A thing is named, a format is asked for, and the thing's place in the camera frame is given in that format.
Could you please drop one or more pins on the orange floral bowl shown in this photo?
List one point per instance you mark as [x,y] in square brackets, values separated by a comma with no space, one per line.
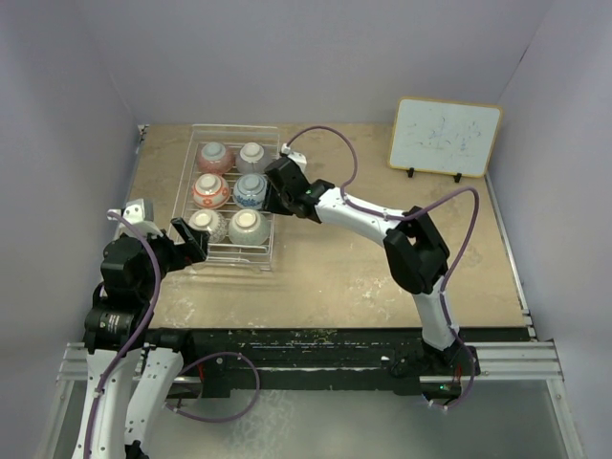
[210,191]

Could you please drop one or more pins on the purple patterned bowl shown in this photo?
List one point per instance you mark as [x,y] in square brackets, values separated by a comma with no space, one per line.
[211,221]

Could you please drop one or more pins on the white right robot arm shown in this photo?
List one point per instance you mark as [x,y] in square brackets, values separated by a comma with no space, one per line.
[416,253]

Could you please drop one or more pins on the green patterned bowl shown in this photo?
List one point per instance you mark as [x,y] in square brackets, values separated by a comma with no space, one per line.
[248,227]

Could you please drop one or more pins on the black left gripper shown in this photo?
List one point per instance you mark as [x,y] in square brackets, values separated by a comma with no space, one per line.
[191,251]

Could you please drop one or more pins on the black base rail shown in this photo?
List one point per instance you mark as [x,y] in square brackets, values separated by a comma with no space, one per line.
[219,361]

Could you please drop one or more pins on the blue floral bowl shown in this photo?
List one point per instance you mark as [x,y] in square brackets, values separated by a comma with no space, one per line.
[249,191]

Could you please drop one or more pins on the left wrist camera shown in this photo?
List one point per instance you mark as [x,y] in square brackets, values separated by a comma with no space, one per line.
[135,211]

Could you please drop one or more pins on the aluminium frame rail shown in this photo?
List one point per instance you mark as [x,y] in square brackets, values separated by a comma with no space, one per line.
[500,361]

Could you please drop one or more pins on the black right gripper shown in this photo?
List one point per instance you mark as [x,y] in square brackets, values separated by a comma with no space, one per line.
[271,206]

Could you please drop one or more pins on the pink patterned bowl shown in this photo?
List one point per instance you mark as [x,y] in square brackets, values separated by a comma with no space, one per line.
[214,157]

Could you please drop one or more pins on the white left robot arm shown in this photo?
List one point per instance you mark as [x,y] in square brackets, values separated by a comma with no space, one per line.
[126,383]

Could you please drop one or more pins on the white wire dish rack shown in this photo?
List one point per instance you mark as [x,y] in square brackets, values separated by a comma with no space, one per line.
[233,137]

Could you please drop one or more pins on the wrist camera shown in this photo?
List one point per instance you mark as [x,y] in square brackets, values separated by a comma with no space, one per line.
[296,157]
[135,211]

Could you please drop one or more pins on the grey striped bowl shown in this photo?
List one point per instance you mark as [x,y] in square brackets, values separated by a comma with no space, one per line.
[252,158]

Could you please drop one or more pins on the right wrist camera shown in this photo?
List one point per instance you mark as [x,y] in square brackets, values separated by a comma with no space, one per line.
[296,157]

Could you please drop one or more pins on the yellow framed whiteboard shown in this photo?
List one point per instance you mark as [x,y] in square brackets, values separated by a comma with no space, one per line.
[444,137]

